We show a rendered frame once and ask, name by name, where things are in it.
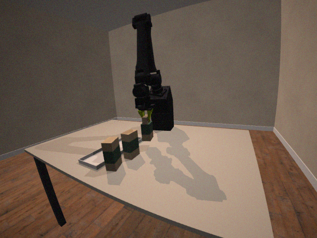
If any tan block with dark green band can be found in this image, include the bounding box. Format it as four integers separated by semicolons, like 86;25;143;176
121;129;140;160
141;115;154;141
101;137;122;172

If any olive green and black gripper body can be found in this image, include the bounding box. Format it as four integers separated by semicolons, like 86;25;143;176
139;104;155;111

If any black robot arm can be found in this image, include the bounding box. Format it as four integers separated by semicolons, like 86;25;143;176
132;13;167;110

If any white shallow rectangular tray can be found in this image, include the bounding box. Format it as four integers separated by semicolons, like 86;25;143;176
78;137;142;170

